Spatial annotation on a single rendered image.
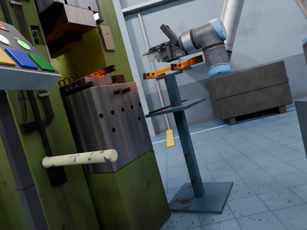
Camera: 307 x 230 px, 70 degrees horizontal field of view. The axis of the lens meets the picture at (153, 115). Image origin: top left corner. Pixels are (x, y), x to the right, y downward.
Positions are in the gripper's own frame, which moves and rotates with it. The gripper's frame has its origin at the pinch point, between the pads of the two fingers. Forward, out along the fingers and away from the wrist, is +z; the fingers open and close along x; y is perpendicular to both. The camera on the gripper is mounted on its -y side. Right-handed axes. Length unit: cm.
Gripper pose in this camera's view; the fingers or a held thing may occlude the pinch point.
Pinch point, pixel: (146, 53)
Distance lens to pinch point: 110.9
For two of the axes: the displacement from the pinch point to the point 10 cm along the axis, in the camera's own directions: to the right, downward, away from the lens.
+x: 5.2, -2.0, 8.3
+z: -8.1, 1.8, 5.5
